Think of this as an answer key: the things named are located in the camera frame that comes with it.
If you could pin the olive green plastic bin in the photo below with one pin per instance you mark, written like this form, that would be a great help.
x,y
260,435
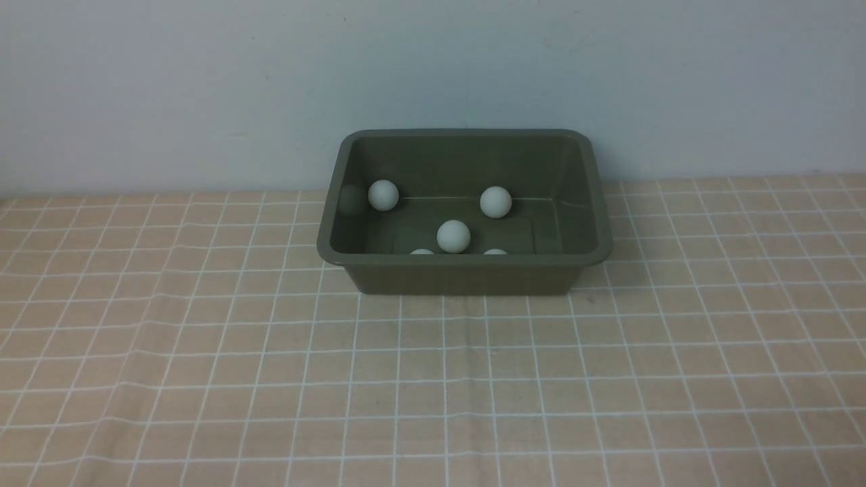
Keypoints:
x,y
557,227

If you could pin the checkered beige tablecloth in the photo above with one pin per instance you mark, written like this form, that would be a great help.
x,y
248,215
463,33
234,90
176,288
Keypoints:
x,y
197,339

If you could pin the plain white ball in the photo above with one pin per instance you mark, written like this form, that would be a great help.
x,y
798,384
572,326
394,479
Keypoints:
x,y
383,195
453,237

